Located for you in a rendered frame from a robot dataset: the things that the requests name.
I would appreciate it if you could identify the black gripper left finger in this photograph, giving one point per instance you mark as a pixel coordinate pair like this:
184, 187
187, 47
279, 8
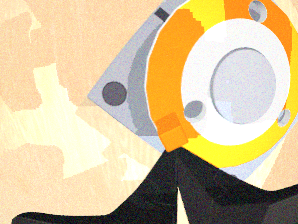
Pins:
153, 202

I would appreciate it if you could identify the orange and yellow round plate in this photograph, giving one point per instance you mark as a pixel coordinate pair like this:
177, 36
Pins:
180, 65

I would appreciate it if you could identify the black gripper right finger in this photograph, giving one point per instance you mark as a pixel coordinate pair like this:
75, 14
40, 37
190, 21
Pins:
212, 196

